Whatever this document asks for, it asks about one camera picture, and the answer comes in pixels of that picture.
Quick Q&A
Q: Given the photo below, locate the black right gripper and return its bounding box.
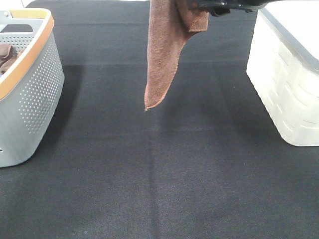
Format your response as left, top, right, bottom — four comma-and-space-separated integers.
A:
187, 0, 269, 16

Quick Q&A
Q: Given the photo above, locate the brown microfibre towel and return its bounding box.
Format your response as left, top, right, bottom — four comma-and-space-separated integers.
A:
144, 0, 209, 110

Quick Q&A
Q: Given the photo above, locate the brown towel in basket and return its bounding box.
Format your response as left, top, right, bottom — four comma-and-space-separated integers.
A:
0, 44, 24, 76

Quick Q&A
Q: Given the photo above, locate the white plastic storage bin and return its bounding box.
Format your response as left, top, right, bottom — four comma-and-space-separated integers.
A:
246, 0, 319, 146

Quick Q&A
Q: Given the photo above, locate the black table cloth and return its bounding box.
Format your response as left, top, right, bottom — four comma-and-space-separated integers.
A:
0, 0, 319, 239

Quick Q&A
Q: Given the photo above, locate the grey perforated laundry basket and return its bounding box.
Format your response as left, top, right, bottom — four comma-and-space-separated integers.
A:
0, 8, 64, 167

